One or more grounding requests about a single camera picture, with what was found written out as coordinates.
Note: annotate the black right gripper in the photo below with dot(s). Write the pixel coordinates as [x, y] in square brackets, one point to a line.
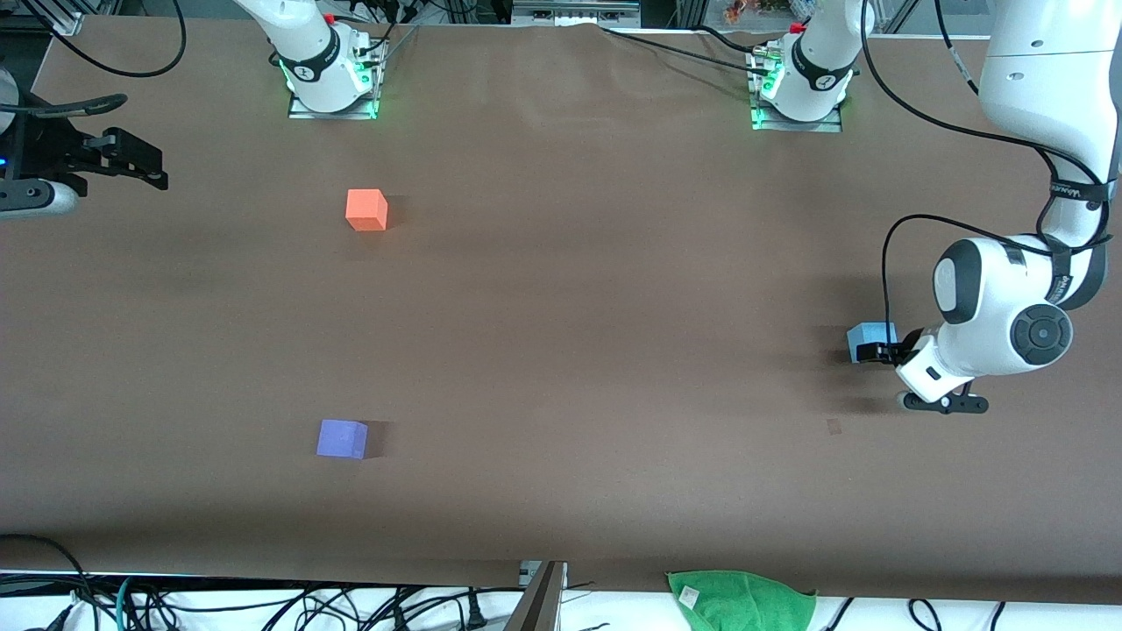
[51, 151]

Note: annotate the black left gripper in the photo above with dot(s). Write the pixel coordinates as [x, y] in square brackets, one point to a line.
[903, 347]

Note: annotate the light blue foam block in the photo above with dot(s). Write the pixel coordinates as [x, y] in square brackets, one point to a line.
[868, 333]

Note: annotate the orange foam block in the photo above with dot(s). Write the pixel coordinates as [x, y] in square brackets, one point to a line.
[365, 210]

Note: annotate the purple foam block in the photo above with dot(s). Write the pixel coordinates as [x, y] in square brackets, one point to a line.
[341, 439]

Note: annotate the green microfibre cloth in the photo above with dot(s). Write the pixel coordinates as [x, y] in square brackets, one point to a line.
[745, 605]

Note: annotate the brown table cover sheet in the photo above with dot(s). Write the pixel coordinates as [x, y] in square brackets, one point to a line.
[561, 438]

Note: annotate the grey aluminium profile bar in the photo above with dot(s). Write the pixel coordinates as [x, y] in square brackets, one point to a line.
[536, 605]

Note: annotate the grey electronics box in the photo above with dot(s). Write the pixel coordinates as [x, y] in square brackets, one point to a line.
[574, 12]

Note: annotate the black power plug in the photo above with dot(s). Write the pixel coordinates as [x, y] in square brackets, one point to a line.
[477, 612]

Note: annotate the aluminium frame corner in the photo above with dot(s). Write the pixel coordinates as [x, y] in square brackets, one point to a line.
[61, 19]

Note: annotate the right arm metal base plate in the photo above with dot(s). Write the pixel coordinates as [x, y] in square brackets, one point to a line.
[372, 96]

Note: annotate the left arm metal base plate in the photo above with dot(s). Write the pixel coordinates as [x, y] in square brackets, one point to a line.
[761, 118]

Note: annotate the white bracket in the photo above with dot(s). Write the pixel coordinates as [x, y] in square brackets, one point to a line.
[529, 573]

